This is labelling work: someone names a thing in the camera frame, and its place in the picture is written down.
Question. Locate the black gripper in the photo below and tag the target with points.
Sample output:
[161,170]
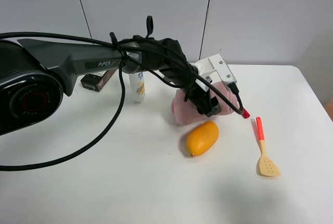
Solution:
[193,92]

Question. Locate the orange beige slotted spatula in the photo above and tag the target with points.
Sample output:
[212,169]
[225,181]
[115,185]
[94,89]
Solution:
[265,166]

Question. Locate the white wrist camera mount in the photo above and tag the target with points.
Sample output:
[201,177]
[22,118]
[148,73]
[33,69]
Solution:
[214,69]

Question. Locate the yellow mango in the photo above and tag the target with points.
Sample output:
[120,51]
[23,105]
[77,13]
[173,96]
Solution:
[202,138]

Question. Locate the white blue shampoo bottle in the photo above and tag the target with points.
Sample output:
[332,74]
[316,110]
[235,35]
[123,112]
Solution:
[137,86]

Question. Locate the red white marker pen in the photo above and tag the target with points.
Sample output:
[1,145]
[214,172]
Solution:
[245,114]

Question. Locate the black cardboard box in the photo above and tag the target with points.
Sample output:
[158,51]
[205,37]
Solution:
[96,81]

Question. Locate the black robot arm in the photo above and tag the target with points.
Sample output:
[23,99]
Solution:
[37,73]

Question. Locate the pink towel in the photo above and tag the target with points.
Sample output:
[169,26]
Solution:
[186,112]

